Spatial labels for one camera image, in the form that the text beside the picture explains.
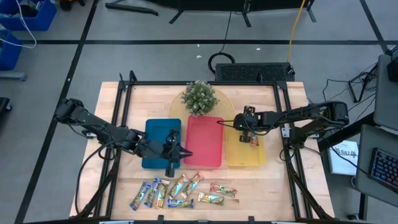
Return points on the red plastic tray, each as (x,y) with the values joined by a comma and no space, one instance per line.
(203,140)

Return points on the blue wrapper granola bar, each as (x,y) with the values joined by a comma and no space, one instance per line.
(152,192)
(140,195)
(180,203)

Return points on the blue plastic tray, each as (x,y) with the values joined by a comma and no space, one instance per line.
(155,130)

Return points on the grey stand foot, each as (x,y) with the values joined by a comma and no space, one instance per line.
(12,76)

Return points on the round yellow woven placemat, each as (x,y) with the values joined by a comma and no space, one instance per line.
(225,107)

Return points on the orange wrapper granola bar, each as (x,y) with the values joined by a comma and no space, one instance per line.
(178,186)
(162,193)
(191,185)
(211,198)

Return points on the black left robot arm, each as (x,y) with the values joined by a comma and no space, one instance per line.
(121,137)

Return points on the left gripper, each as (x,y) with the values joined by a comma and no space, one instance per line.
(172,152)

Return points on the grey desk with keyboard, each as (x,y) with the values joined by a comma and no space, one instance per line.
(370,137)

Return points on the red wrapper granola bar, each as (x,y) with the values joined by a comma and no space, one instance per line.
(254,141)

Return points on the grey desk top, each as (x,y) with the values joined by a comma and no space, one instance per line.
(385,102)

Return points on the black chair base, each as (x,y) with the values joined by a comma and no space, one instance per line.
(3,107)

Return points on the small green potted plant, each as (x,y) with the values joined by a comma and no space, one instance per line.
(199,98)

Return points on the yellow plastic tray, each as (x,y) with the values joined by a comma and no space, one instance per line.
(242,155)

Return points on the black metal floor bar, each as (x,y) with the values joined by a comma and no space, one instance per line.
(130,8)

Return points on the white paper manual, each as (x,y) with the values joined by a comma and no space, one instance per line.
(342,161)

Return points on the black desk crossbar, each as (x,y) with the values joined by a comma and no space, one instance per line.
(363,120)

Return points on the blue storage bin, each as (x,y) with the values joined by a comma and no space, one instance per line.
(43,18)
(9,53)

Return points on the snack bars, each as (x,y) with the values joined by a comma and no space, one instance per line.
(223,190)

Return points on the black perforated computer case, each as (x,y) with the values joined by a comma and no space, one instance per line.
(252,72)

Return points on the black backlit keyboard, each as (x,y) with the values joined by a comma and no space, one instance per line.
(385,168)

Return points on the black metal table frame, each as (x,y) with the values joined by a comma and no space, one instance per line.
(155,83)

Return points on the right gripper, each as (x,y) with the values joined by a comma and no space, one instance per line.
(245,123)

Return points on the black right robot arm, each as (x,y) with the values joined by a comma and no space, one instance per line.
(311,115)

